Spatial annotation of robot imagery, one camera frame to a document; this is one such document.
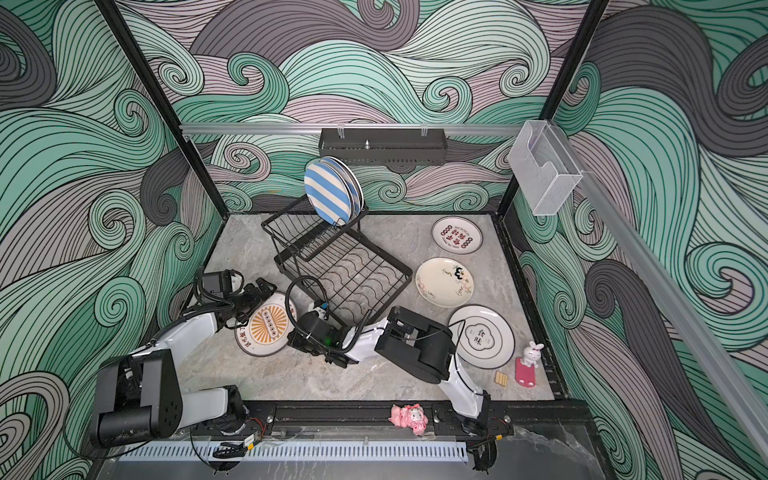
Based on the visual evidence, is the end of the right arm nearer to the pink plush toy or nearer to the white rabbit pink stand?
the pink plush toy

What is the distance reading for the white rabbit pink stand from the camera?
78 cm

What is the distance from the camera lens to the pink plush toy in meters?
0.71
